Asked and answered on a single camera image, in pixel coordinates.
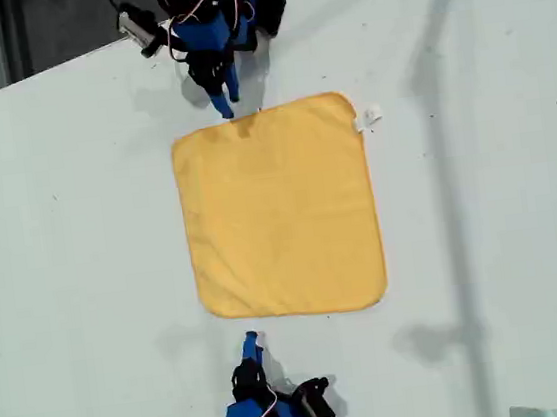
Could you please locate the yellow square towel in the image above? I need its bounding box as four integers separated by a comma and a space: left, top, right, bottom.
166, 85, 405, 331

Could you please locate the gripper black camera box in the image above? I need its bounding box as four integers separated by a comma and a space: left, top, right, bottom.
114, 0, 166, 62
292, 374, 340, 417

